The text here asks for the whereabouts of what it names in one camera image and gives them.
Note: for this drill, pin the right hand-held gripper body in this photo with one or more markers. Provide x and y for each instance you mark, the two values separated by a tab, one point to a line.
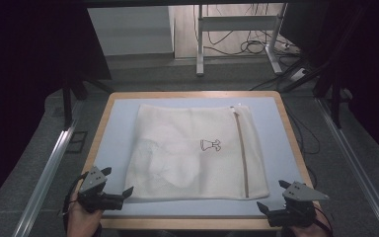
301	192

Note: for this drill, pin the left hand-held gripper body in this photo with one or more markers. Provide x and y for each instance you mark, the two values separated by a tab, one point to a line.
93	179

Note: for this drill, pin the white mesh laundry bag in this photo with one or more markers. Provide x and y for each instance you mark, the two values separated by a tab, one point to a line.
181	121

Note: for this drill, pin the person's right hand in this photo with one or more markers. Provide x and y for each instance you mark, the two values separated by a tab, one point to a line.
311	232

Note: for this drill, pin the person's left hand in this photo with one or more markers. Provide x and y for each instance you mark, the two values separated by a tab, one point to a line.
82	223

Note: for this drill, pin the white garment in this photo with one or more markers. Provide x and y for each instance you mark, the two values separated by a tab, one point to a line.
172	161

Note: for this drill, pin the black metal stand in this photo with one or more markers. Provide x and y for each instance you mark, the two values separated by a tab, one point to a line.
335	102
67	105

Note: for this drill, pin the white power strip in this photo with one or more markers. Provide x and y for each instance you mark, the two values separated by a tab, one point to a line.
298	74

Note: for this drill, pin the white cabinet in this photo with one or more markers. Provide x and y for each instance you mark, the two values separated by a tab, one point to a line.
131	31

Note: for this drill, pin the aluminium rail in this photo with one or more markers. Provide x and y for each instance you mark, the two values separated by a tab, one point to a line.
49	164
352	158

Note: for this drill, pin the white metal desk frame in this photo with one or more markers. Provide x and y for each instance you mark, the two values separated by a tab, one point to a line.
237	23

